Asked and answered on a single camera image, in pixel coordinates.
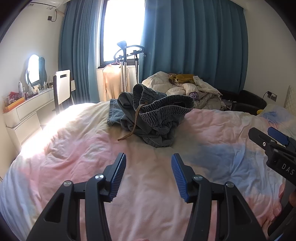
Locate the narrow blue curtain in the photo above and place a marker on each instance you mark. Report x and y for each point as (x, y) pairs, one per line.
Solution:
(78, 58)

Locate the white wall outlet panel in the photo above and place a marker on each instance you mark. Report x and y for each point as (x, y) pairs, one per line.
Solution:
(73, 85)

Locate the white spray bottle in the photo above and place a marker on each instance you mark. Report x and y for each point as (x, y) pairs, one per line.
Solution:
(20, 87)

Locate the orange tray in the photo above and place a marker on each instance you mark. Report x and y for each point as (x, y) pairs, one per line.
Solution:
(13, 103)

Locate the yellow plush toy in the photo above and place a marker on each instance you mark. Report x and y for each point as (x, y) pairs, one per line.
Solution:
(260, 112)

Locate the pastel pillow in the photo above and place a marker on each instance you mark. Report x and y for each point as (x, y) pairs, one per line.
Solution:
(277, 113)

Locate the beige hanging sweater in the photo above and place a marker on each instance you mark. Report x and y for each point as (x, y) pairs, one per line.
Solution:
(113, 81)

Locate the row of small cosmetic bottles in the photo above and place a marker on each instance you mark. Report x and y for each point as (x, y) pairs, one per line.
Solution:
(45, 85)

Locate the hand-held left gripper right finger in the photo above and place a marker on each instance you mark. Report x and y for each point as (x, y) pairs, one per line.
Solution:
(179, 178)

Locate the mustard yellow garment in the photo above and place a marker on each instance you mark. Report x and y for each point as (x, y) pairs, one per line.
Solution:
(185, 78)

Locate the person's right hand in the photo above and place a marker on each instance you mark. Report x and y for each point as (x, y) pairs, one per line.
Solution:
(282, 193)

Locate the wall socket with plug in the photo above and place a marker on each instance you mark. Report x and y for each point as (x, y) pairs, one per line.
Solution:
(271, 96)

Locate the white air conditioner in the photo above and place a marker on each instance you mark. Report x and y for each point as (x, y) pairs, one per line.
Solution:
(46, 2)

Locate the black garment steamer stand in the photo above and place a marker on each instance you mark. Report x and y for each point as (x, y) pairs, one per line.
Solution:
(126, 49)

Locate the pastel tie-dye duvet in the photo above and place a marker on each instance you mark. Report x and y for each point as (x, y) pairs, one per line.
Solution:
(150, 157)

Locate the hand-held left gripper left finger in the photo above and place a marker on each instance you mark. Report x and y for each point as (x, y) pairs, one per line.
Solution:
(118, 176)

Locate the white dressing table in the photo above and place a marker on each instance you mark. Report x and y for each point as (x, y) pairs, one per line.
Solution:
(25, 109)

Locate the pile of white clothes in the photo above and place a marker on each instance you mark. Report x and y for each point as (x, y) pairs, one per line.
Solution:
(161, 83)

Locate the wide blue curtain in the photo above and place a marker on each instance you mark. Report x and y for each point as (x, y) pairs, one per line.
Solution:
(196, 46)

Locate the white chair with dark frame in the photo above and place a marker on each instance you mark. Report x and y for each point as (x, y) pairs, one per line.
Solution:
(62, 85)

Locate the wavy-edged mirror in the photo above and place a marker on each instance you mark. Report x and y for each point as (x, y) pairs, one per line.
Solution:
(33, 68)

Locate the beige quilted headboard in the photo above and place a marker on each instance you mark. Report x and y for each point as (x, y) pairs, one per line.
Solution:
(291, 97)

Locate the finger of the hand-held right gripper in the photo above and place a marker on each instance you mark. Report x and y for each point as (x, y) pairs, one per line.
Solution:
(259, 136)
(278, 136)

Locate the black armchair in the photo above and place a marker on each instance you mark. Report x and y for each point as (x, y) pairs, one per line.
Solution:
(247, 99)

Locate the blue denim jeans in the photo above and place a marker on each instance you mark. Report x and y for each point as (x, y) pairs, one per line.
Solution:
(157, 111)

